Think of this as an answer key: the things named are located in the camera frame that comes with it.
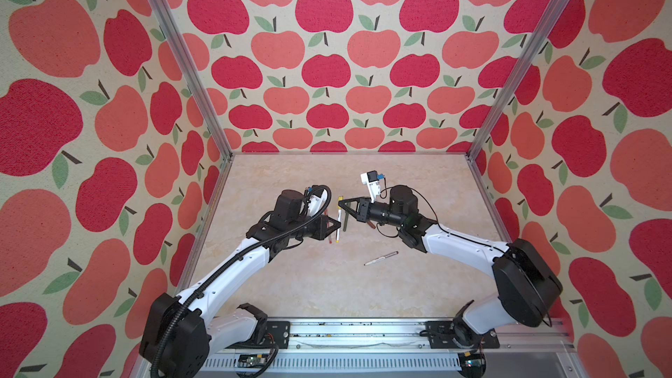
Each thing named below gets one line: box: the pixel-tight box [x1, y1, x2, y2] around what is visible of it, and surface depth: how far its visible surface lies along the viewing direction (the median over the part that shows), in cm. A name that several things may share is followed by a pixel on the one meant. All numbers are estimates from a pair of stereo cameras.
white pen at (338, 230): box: [335, 209, 343, 244], surface depth 78 cm
